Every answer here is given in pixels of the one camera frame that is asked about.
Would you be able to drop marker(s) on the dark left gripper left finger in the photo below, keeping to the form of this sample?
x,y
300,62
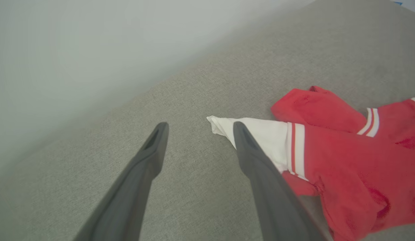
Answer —
x,y
130,197

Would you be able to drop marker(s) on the red white sports jersey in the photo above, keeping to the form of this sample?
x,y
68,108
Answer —
x,y
348,157

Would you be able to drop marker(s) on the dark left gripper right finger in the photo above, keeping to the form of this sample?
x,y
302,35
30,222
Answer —
x,y
274,197

